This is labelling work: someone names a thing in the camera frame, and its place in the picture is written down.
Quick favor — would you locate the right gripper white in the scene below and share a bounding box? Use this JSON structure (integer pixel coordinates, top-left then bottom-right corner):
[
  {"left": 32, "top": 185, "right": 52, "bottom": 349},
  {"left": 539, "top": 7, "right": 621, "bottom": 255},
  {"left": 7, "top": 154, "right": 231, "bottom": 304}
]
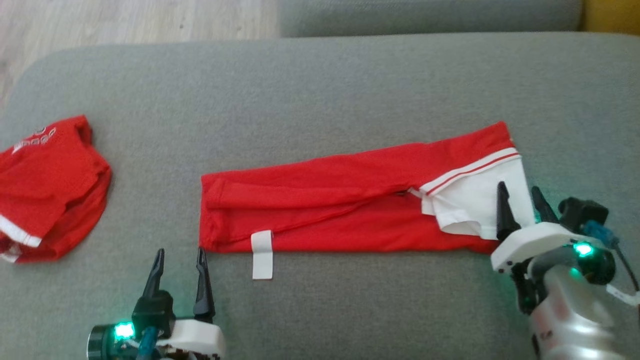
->
[{"left": 489, "top": 181, "right": 581, "bottom": 274}]

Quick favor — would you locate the red and white shirt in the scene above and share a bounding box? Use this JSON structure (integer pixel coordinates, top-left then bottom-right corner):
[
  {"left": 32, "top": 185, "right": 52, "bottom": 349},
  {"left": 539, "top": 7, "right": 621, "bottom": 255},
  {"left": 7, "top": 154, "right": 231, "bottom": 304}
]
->
[{"left": 199, "top": 121, "right": 538, "bottom": 281}]

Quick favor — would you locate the grey sofa seat cushion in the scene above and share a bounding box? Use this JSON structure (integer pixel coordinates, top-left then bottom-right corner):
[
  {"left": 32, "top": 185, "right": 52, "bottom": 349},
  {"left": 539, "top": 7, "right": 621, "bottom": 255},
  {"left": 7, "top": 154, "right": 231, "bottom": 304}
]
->
[{"left": 0, "top": 32, "right": 640, "bottom": 360}]

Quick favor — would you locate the red shirt white hem band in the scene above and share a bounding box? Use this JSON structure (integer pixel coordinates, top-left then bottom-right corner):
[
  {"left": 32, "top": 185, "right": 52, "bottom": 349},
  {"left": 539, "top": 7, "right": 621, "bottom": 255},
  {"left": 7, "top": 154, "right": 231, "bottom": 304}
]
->
[{"left": 0, "top": 115, "right": 112, "bottom": 264}]

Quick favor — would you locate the yellow cushion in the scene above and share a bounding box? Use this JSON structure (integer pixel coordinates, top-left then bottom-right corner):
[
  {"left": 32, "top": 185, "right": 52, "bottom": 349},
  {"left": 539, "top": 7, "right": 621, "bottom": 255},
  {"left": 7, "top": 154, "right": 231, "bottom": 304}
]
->
[{"left": 580, "top": 0, "right": 640, "bottom": 36}]

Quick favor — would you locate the left arm blue-plug cable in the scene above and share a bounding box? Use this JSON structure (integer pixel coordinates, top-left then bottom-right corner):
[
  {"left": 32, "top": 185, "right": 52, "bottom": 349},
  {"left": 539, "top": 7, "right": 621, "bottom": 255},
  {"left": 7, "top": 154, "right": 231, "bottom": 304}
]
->
[{"left": 136, "top": 327, "right": 158, "bottom": 360}]

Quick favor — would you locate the arm blue-plug cable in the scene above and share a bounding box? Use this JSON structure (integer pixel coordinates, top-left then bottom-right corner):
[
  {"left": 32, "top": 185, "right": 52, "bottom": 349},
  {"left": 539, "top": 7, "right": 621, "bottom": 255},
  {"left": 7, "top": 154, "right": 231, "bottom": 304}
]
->
[
  {"left": 582, "top": 220, "right": 640, "bottom": 307},
  {"left": 136, "top": 327, "right": 158, "bottom": 360}
]

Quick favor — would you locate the grey sofa back cushion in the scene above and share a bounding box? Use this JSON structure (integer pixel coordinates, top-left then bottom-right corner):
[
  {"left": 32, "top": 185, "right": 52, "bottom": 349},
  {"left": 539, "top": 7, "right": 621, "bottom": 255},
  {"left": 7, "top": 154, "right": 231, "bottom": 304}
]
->
[{"left": 279, "top": 0, "right": 583, "bottom": 38}]

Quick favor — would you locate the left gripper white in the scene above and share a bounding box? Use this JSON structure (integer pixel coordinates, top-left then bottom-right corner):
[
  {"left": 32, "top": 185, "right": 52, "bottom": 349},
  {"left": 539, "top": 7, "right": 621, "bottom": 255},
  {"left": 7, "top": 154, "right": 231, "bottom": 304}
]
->
[{"left": 142, "top": 248, "right": 226, "bottom": 360}]

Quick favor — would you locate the right arm blue-plug cable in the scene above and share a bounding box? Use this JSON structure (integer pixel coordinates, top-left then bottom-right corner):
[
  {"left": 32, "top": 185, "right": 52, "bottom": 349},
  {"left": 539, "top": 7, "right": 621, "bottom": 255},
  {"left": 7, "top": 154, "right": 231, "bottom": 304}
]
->
[{"left": 582, "top": 220, "right": 640, "bottom": 307}]

